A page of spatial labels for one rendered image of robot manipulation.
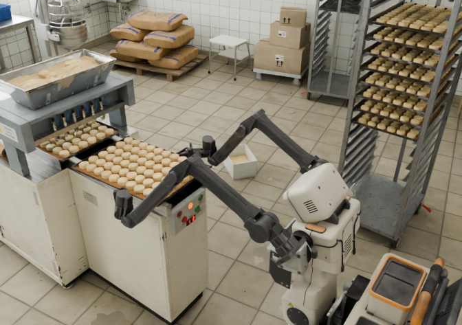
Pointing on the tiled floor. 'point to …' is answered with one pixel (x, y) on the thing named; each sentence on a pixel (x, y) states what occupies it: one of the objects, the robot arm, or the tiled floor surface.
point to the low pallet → (160, 67)
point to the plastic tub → (241, 163)
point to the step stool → (231, 50)
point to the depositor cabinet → (46, 216)
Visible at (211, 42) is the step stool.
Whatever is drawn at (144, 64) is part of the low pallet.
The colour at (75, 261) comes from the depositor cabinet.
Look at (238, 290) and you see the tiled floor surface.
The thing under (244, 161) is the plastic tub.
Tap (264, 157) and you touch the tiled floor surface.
